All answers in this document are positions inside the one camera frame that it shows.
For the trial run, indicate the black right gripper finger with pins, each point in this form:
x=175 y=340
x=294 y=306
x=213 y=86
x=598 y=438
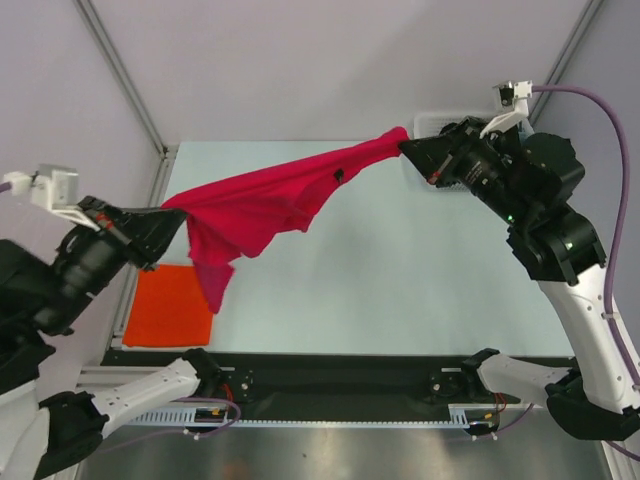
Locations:
x=449 y=142
x=433 y=166

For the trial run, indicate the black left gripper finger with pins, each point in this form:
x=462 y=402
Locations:
x=147 y=249
x=151 y=220

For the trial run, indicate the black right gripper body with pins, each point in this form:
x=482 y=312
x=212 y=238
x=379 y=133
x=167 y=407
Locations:
x=446 y=163

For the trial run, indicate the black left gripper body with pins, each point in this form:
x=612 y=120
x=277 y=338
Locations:
x=91 y=262

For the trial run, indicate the red t shirt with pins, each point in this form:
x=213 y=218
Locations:
x=239 y=216

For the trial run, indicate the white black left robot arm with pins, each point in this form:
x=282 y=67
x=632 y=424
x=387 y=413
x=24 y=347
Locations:
x=40 y=300

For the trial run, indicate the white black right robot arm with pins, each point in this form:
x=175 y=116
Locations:
x=527 y=182

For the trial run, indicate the white perforated plastic basket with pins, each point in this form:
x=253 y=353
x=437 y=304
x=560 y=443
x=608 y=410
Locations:
x=455 y=156

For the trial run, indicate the light blue garment in basket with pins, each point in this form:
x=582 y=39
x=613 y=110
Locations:
x=524 y=132

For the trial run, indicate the folded orange t shirt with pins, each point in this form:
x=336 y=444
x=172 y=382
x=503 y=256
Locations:
x=169 y=310

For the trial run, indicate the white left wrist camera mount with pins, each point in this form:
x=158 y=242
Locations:
x=53 y=188

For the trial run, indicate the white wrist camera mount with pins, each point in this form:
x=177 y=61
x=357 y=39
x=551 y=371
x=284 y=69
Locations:
x=53 y=188
x=512 y=100

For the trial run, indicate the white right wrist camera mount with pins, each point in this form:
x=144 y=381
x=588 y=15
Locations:
x=512 y=100

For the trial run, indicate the aluminium front frame rail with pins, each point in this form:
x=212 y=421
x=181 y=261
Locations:
x=97 y=378

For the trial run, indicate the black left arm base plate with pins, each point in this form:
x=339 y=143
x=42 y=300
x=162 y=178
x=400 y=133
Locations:
x=233 y=384

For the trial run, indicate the aluminium right corner post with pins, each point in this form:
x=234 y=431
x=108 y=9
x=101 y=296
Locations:
x=586 y=20

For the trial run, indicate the aluminium corner post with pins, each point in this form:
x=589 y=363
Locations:
x=586 y=20
x=106 y=46

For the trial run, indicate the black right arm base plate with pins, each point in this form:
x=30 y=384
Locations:
x=455 y=385

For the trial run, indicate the aluminium left corner post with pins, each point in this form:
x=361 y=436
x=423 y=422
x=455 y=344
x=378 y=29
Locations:
x=106 y=46

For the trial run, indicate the white slotted cable duct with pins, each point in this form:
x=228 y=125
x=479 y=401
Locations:
x=390 y=415

